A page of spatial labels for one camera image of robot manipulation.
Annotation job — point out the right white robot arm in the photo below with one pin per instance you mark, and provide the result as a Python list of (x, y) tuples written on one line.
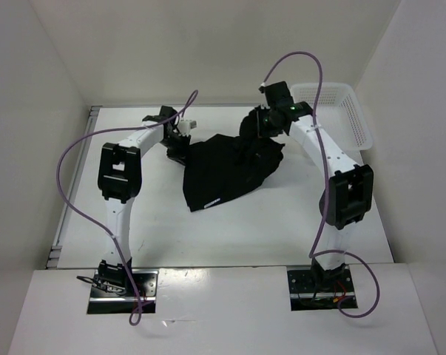
[(347, 187)]

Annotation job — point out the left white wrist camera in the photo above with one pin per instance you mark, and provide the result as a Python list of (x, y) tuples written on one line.
[(186, 126)]

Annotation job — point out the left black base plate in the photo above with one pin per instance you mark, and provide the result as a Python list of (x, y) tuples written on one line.
[(109, 300)]

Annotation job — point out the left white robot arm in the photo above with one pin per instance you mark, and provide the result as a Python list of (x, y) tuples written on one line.
[(120, 180)]

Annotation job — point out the black shorts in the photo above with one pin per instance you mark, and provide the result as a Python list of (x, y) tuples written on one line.
[(224, 168)]

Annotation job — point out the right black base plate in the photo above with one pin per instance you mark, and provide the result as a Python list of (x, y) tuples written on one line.
[(305, 297)]

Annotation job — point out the white perforated plastic basket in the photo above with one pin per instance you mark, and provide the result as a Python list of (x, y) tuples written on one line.
[(338, 112)]

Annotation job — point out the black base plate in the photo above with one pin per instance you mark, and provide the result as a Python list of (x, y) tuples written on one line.
[(305, 297), (109, 300)]

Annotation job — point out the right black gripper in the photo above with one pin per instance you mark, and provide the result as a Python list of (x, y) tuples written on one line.
[(262, 131)]

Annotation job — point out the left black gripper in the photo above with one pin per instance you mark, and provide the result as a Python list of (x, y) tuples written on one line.
[(180, 156)]

